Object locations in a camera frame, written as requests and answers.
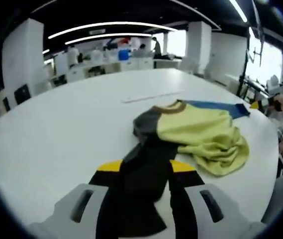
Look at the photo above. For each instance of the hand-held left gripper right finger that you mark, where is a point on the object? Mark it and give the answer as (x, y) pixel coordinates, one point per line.
(220, 219)

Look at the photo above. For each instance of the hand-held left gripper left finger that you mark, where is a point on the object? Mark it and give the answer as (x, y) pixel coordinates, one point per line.
(64, 216)

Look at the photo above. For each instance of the yellow blue grey garment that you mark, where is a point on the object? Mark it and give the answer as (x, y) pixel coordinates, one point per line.
(196, 129)

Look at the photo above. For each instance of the person's right hand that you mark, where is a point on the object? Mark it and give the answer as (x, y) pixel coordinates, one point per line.
(279, 103)

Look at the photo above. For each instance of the black stand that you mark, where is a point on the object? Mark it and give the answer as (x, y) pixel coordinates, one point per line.
(243, 69)

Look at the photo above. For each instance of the white square pillar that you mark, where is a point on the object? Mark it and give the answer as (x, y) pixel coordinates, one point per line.
(22, 54)
(198, 47)

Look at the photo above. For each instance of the straight ceiling light strip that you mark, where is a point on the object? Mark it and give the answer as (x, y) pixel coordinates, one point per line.
(238, 11)

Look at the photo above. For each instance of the white flat strip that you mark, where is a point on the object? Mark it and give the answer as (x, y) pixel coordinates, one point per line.
(151, 96)

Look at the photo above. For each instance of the black cabinet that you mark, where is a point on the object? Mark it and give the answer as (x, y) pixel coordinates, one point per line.
(22, 93)

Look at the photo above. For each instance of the blue storage bin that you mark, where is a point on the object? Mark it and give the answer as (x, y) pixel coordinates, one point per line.
(124, 54)

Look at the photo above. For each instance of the white counter cabinets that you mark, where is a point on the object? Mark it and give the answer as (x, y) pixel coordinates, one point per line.
(111, 67)

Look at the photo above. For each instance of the short ceiling light strip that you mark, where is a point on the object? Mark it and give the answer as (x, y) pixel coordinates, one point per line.
(46, 51)

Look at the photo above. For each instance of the long curved ceiling light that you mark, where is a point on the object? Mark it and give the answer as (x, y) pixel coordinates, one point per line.
(111, 25)

